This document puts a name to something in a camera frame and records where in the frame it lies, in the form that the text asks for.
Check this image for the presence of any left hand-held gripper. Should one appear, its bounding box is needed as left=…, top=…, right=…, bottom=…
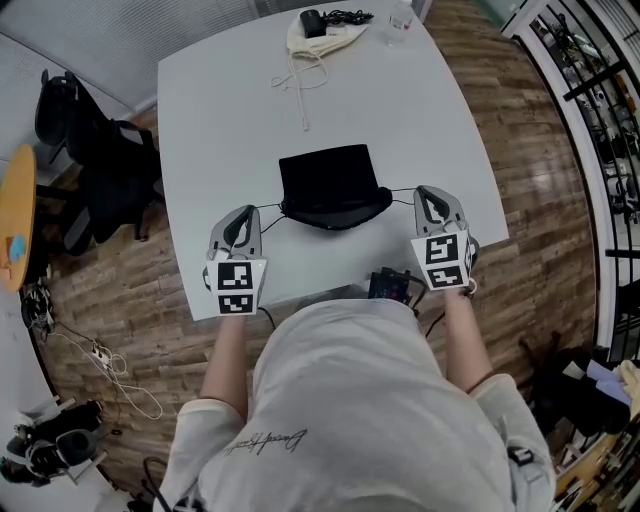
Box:
left=202, top=203, right=269, bottom=317

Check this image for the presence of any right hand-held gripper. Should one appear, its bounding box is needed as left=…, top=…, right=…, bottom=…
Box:
left=410, top=184, right=480, bottom=292

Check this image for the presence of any black drawstring bag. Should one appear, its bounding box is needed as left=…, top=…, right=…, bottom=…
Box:
left=247, top=143, right=419, bottom=236

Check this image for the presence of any person's left forearm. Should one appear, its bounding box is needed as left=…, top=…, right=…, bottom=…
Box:
left=199, top=314, right=256, bottom=421

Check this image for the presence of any person's right forearm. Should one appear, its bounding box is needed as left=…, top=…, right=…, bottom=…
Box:
left=442, top=289, right=494, bottom=394

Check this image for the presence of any black controller box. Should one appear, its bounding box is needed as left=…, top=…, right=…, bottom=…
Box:
left=368, top=267, right=426, bottom=306

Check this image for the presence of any black office chair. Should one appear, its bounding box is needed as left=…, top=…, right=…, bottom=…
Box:
left=34, top=69, right=164, bottom=256

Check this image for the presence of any shelf of assorted items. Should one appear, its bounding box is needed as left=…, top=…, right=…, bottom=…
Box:
left=529, top=9, right=640, bottom=226

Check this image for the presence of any clear water bottle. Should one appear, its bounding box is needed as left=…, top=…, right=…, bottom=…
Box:
left=387, top=0, right=415, bottom=47

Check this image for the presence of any person's grey shirt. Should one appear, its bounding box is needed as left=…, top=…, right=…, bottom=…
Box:
left=159, top=298, right=556, bottom=512

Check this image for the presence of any black chair with clothes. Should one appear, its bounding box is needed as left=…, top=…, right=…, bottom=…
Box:
left=519, top=334, right=631, bottom=436

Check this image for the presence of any black power adapter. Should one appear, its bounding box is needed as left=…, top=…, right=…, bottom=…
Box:
left=299, top=8, right=329, bottom=39

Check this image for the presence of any round wooden table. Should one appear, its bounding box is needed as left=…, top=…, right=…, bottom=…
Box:
left=0, top=144, right=39, bottom=294

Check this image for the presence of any purple cloth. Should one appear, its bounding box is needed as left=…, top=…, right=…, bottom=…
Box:
left=584, top=359, right=631, bottom=406

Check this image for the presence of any beige cloth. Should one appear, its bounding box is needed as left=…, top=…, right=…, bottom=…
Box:
left=617, top=359, right=640, bottom=406

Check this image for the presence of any black tripod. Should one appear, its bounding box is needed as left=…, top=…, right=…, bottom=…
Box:
left=142, top=454, right=201, bottom=512

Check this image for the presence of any grey black equipment pile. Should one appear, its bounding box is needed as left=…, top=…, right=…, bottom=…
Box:
left=0, top=399, right=109, bottom=489

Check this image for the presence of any white floor cable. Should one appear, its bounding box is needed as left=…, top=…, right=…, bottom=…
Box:
left=49, top=329, right=164, bottom=421

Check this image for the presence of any white cloth drawstring bag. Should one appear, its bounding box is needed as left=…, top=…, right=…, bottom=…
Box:
left=271, top=9, right=371, bottom=132

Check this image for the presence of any black coiled cable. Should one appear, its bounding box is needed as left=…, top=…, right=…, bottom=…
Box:
left=322, top=8, right=375, bottom=26

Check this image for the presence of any tangled cable bundle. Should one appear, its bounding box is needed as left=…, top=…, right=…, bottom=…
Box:
left=19, top=284, right=56, bottom=331

